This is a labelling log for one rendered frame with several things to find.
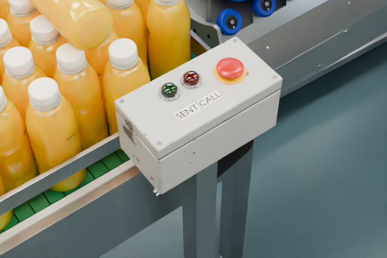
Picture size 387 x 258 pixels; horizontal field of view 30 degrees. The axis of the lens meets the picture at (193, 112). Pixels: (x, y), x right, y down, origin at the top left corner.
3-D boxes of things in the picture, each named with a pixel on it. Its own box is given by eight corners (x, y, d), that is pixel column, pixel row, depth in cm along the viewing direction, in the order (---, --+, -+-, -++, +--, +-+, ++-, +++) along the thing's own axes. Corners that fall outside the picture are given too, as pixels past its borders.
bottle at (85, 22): (109, -1, 94) (38, -67, 104) (64, 27, 92) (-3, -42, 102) (120, 34, 100) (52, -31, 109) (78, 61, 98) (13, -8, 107)
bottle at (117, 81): (133, 160, 111) (124, 82, 97) (101, 137, 114) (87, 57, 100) (163, 133, 114) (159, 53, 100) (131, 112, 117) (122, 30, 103)
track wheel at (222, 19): (238, 4, 120) (232, 4, 122) (216, 15, 119) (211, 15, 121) (247, 29, 122) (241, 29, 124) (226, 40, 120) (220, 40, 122)
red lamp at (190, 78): (203, 82, 94) (203, 75, 93) (189, 89, 93) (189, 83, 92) (193, 72, 95) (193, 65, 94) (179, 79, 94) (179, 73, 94)
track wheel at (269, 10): (272, -14, 123) (266, -13, 125) (252, -4, 122) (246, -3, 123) (281, 10, 125) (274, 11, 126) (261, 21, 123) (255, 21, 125)
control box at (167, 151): (277, 125, 102) (283, 76, 94) (160, 196, 95) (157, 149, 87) (233, 83, 107) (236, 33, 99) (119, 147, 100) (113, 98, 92)
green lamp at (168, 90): (181, 94, 93) (181, 87, 92) (167, 101, 92) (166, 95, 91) (171, 83, 94) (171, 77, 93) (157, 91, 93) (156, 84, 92)
